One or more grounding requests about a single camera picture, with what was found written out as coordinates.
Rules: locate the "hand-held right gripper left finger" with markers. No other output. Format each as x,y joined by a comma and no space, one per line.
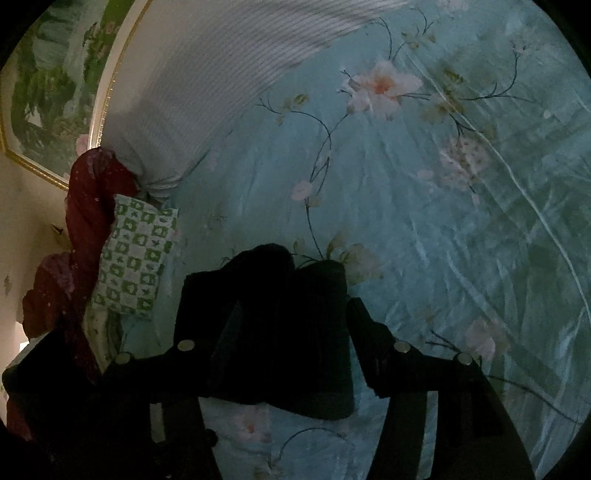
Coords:
226,341

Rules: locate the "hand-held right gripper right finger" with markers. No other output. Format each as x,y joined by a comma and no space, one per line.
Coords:
369,337

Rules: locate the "black pants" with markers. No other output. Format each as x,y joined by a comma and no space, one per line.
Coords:
286,332

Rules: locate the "green checked pillow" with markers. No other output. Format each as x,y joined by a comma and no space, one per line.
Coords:
134,258

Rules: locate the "dark red cloth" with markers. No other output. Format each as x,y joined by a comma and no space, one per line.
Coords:
87,212

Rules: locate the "white striped blanket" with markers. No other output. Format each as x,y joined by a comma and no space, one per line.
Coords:
194,83

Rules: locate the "gold framed landscape picture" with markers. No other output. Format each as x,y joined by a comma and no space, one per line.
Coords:
55,83

